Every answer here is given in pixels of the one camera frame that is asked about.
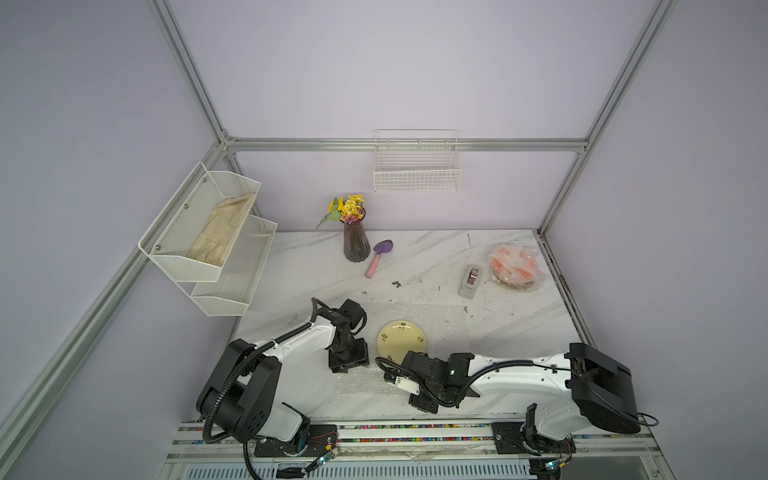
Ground cream floral dinner plate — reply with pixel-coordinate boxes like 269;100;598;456
376;320;427;364

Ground white tape dispenser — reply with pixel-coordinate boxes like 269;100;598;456
458;265;483;299

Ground orange dinner plate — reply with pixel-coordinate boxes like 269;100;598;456
489;244;538;286

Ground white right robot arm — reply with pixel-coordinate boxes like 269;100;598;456
375;343;659;456

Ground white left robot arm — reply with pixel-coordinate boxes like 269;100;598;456
195;298;369;479

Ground yellow artificial flowers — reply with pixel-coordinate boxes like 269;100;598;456
317;194;366;228

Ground beige cloth in shelf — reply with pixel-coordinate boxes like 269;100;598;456
187;193;256;267

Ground white mesh two-tier shelf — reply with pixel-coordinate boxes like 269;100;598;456
138;163;277;317

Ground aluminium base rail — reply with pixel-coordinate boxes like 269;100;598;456
159;419;675;479

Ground white wire wall basket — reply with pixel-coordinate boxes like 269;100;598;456
373;129;463;194

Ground aluminium frame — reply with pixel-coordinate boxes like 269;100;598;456
1;1;677;476

